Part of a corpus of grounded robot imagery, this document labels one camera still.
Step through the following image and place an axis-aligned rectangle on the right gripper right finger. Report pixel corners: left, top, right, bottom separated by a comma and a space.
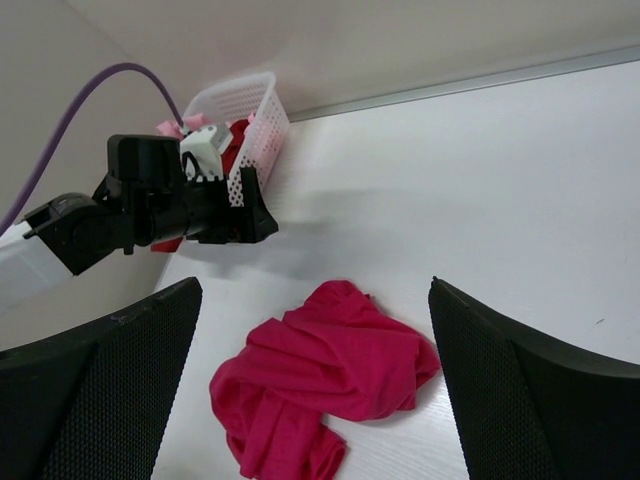
428, 278, 639, 479

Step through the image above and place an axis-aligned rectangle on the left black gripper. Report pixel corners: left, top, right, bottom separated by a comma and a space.
92, 135, 279, 248

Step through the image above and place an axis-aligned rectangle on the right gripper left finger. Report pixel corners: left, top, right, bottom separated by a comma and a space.
1, 277, 202, 479

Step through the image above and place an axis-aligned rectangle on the magenta t shirt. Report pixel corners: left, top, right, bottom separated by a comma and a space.
209, 280, 440, 479

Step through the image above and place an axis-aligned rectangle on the dark red t shirt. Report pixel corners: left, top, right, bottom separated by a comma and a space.
151, 114, 254, 253

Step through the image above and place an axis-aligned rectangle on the light pink t shirt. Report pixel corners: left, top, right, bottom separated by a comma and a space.
156, 112, 256, 139

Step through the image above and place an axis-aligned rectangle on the white plastic basket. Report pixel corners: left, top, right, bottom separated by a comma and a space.
184, 71, 289, 206

